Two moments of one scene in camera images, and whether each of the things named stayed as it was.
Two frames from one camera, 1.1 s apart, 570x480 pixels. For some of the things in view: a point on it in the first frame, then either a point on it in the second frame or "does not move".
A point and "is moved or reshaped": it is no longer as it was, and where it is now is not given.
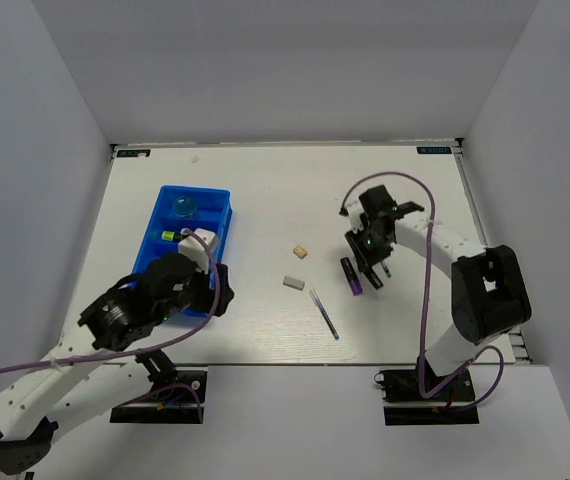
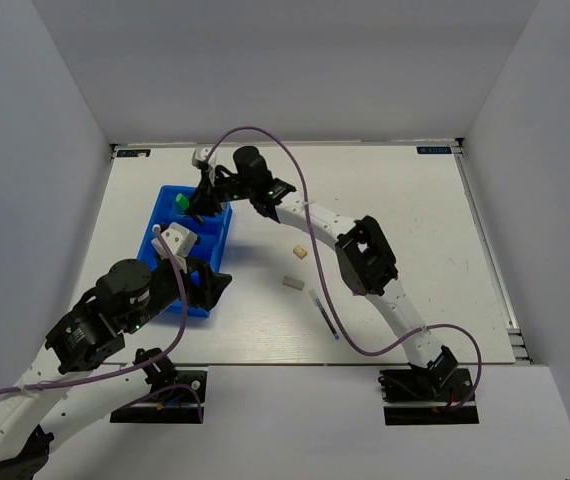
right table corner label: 434,150 does not move
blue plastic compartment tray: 178,208 does not move
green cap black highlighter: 374,279 is moved or reshaped
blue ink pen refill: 318,303 does not move
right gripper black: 364,258 → 206,200
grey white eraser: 294,283 does not move
